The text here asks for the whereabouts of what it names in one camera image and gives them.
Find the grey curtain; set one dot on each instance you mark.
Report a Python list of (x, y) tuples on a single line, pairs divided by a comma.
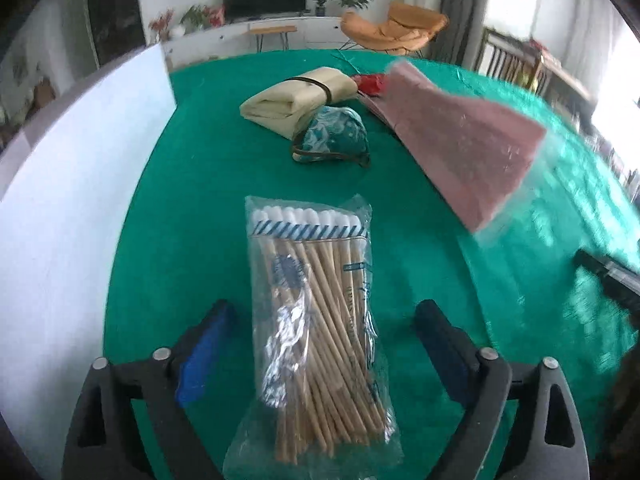
[(460, 10)]

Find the black display cabinet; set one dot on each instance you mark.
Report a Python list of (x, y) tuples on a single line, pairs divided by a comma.
[(115, 10)]

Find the green tablecloth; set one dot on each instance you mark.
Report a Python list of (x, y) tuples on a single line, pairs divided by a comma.
[(200, 200)]

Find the teal wave-patterned pouch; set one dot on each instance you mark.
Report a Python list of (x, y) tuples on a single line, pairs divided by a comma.
[(330, 132)]

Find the wooden bench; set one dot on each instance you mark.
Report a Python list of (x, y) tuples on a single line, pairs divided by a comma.
[(272, 30)]

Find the red flowers in vase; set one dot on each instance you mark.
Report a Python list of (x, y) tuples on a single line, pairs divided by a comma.
[(161, 22)]

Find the red yarn ball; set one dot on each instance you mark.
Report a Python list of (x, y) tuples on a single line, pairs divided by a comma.
[(370, 84)]

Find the white board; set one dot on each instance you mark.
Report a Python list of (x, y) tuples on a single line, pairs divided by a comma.
[(65, 210)]

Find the white television cabinet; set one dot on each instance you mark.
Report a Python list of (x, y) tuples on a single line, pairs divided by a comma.
[(225, 37)]

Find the small potted plant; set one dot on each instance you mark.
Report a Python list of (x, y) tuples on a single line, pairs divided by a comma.
[(320, 6)]

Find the beige folded cloth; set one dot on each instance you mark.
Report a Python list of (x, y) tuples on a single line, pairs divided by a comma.
[(290, 100)]

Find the orange lounge chair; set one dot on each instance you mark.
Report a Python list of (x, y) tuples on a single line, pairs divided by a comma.
[(395, 30)]

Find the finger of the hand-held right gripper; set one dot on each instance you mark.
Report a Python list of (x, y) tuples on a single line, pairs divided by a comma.
[(612, 280)]

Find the leafy plant with red flowers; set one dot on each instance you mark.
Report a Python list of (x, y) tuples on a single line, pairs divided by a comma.
[(195, 16)]

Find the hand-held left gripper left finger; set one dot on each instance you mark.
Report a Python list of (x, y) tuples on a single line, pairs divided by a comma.
[(202, 355)]

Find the packet of cotton swabs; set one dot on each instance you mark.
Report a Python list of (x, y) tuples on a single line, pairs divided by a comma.
[(320, 310)]

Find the pink plastic packet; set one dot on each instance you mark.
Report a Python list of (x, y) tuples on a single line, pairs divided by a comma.
[(450, 145)]

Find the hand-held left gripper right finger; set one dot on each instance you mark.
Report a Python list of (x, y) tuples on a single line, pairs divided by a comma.
[(445, 355)]

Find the round white vase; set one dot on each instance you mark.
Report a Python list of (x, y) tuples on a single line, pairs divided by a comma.
[(176, 31)]

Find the red gift box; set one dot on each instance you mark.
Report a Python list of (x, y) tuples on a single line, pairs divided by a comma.
[(217, 15)]

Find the wooden crib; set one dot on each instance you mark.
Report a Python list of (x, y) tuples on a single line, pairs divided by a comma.
[(520, 65)]

